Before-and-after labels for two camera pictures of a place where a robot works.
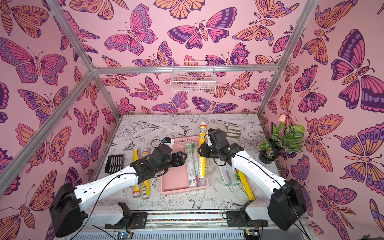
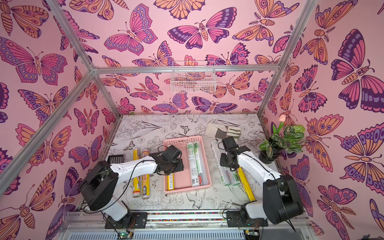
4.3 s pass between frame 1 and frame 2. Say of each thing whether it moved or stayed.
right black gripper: moved
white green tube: stayed
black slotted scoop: stayed
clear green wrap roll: stayed
